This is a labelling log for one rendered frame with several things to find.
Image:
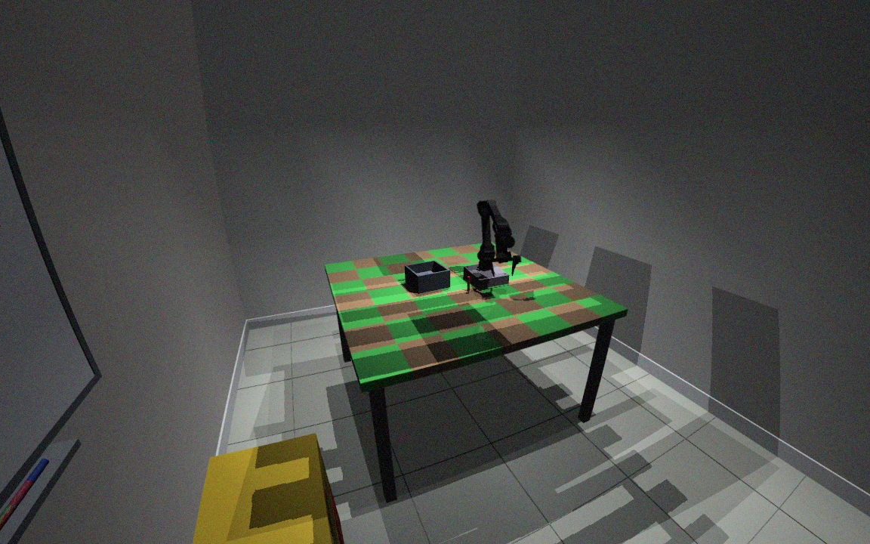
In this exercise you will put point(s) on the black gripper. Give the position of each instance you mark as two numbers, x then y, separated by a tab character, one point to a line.
489	260

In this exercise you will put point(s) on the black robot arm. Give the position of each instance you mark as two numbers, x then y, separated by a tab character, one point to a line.
502	235

